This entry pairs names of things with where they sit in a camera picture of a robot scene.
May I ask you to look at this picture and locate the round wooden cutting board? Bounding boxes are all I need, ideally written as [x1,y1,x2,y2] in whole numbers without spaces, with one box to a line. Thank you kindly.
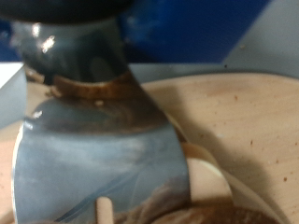
[0,73,299,224]

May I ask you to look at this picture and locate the metal spatula with blue block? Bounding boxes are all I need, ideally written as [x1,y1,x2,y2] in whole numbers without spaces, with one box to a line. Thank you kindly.
[0,0,272,224]

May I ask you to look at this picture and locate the white bread slice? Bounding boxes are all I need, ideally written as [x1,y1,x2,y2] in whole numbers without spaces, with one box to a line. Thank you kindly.
[115,176,281,224]
[181,143,291,224]

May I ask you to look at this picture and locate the silver toaster oven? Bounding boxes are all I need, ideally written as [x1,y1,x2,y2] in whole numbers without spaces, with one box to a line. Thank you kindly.
[0,0,299,129]

